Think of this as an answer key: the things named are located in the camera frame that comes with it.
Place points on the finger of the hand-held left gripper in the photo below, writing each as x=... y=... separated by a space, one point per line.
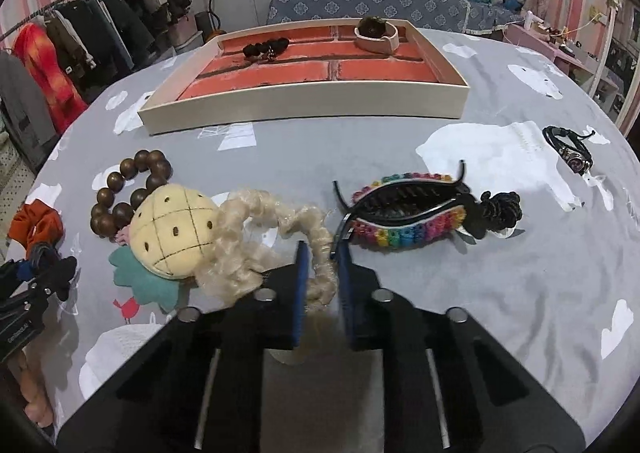
x=15 y=273
x=55 y=278

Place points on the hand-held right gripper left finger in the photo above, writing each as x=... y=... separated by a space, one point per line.
x=301 y=298

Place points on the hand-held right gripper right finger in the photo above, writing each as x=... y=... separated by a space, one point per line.
x=346 y=308

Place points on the orange scrunchie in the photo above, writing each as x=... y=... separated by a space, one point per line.
x=35 y=225

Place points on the rainbow beaded hair claw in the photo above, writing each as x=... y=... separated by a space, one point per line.
x=400 y=235

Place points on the blonde braided hair band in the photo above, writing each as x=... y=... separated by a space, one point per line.
x=235 y=213

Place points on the pineapple plush hair accessory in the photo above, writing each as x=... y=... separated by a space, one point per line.
x=170 y=228

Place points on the black scrunchie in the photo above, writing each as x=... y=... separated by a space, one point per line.
x=500 y=210

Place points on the white tray with brick print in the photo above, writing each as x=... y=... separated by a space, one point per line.
x=300 y=108

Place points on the person's left hand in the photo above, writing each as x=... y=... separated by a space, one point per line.
x=35 y=393

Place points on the row of hanging clothes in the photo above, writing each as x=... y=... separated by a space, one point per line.
x=100 y=28

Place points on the pink storage box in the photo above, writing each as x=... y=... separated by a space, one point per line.
x=185 y=35

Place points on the dark brown hair piece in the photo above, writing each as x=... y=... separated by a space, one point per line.
x=372 y=25

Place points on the bed with blue patterned cover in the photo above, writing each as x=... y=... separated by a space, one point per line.
x=350 y=3

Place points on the pink desk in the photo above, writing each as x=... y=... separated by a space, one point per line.
x=540 y=45

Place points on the white mirror frame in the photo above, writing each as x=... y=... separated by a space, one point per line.
x=607 y=48

